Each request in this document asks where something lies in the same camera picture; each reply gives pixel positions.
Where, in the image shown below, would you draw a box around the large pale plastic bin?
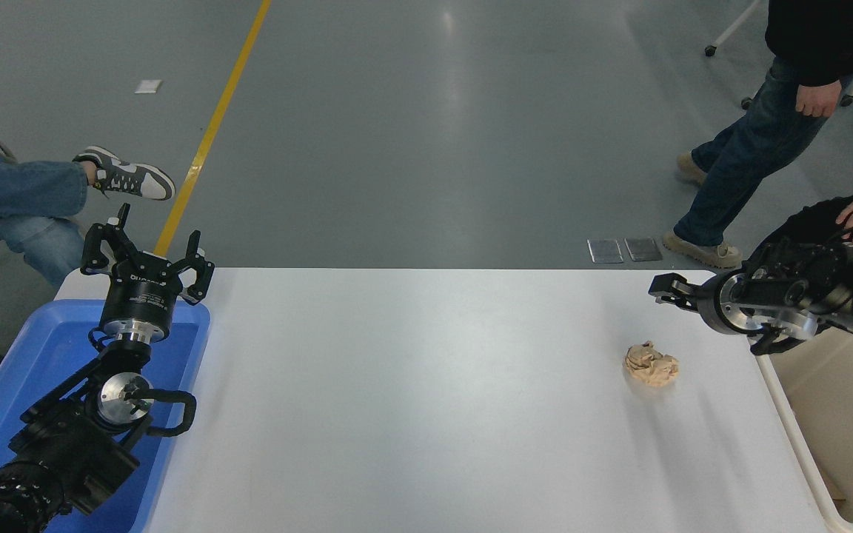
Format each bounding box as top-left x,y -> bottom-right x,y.
755,326 -> 853,533

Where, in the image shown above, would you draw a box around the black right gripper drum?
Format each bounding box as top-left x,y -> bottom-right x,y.
695,272 -> 732,335

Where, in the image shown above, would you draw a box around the blue plastic tray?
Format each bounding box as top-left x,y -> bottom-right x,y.
0,298 -> 211,533

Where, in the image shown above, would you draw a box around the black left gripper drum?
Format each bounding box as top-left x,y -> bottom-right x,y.
99,251 -> 185,333

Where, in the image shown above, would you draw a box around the white wheeled chair frame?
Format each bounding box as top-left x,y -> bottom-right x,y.
703,0 -> 853,110

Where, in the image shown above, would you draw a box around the tan paper ball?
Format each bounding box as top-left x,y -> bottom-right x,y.
623,341 -> 680,388

